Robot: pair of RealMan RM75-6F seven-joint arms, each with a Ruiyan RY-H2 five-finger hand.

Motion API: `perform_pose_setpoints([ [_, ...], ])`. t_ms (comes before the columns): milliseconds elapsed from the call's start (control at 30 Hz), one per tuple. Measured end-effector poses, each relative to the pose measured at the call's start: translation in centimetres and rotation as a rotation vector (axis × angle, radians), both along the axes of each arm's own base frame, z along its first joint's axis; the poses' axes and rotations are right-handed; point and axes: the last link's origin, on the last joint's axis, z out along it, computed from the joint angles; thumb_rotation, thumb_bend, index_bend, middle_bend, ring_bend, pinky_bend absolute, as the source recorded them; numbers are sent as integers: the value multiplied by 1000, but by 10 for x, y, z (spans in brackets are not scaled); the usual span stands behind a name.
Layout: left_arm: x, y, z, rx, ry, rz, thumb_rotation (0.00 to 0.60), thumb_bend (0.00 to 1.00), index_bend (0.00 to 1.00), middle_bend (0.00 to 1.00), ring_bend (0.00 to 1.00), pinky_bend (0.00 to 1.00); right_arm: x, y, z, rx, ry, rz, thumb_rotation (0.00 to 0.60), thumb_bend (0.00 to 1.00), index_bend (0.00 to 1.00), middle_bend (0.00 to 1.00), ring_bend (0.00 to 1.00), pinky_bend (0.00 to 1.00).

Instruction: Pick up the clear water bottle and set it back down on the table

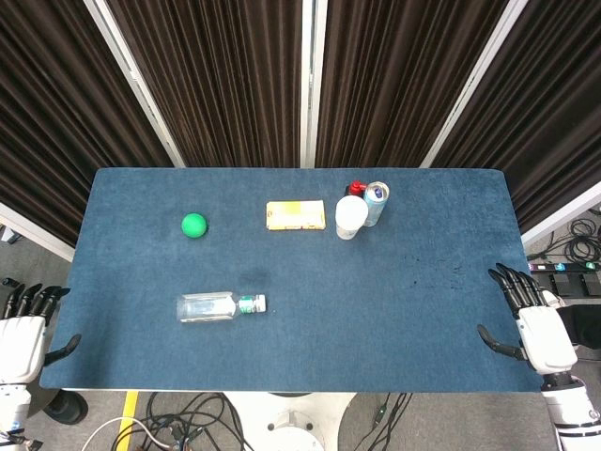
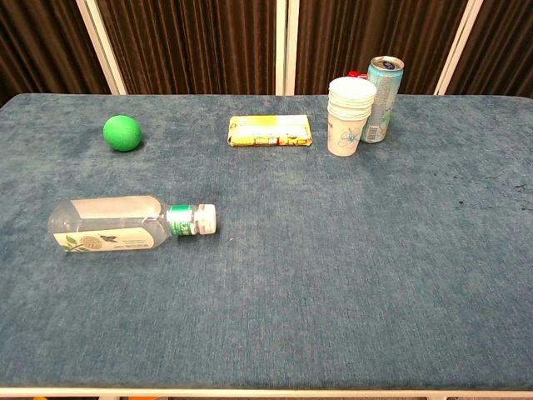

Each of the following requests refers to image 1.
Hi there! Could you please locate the light blue drink can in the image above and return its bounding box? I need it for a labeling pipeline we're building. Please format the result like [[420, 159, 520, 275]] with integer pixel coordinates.
[[361, 180, 391, 228]]

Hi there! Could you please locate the dark brown curtain panel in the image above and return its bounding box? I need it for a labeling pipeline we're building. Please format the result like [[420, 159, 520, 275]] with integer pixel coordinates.
[[431, 0, 601, 234], [0, 0, 177, 248], [315, 0, 512, 169], [106, 0, 306, 169]]

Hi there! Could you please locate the black foot pedal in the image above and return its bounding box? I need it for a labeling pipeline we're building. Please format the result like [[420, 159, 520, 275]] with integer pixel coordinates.
[[547, 272, 601, 298]]

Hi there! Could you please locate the black cable bundle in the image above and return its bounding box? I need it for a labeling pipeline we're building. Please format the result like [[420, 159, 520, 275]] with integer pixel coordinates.
[[566, 218, 601, 260]]

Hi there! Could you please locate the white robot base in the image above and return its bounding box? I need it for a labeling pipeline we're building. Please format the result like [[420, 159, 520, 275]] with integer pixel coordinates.
[[265, 392, 330, 451]]

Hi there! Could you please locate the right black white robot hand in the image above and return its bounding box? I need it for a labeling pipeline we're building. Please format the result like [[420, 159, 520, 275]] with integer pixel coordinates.
[[477, 262, 579, 376]]

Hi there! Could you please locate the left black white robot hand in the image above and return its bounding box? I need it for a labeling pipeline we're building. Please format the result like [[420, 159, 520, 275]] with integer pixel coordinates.
[[0, 280, 82, 386]]

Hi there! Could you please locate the black caster wheel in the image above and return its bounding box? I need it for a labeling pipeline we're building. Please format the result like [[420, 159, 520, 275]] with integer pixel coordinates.
[[44, 389, 89, 425]]

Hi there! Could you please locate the white frame post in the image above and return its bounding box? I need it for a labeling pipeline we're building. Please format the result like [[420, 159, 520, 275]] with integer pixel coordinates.
[[0, 201, 76, 262], [299, 0, 329, 169], [519, 190, 601, 248], [419, 0, 537, 169], [83, 0, 188, 169]]

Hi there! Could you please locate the white floor cable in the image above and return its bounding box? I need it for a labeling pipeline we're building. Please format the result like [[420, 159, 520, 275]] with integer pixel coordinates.
[[82, 412, 159, 451]]

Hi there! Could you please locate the white paper cup stack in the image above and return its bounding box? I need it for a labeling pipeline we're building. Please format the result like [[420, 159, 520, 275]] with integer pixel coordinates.
[[334, 194, 369, 241]]

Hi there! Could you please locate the transparent plastic bottle green label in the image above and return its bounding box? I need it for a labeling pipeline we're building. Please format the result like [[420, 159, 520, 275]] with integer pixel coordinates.
[[176, 291, 257, 324]]

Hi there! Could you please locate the yellow snack box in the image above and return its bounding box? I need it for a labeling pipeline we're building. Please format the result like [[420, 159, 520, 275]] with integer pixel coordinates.
[[266, 199, 328, 231]]

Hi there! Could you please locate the blue table mat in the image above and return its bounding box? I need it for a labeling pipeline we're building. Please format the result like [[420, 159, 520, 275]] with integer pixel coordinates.
[[39, 167, 550, 394]]

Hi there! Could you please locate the black cable green connector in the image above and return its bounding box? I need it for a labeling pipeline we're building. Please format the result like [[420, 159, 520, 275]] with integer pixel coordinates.
[[363, 392, 415, 451]]

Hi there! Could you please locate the black floor cable tangle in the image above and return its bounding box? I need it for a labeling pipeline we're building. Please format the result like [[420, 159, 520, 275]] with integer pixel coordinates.
[[135, 392, 248, 451]]

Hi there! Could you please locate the green ball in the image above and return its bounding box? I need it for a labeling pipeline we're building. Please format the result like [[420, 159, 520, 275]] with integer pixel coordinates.
[[180, 212, 208, 240]]

